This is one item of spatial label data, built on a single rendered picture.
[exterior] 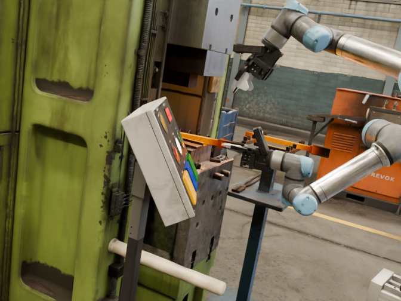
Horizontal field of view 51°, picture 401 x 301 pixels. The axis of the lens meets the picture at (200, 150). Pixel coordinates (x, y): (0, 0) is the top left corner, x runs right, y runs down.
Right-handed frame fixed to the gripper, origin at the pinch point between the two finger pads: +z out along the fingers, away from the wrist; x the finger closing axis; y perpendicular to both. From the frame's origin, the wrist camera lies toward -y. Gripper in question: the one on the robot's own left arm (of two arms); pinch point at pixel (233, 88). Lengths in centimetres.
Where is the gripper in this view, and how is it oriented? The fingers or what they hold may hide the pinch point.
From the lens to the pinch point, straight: 150.6
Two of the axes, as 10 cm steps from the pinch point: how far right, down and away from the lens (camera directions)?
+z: -5.4, 7.5, 3.8
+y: 7.2, 6.5, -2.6
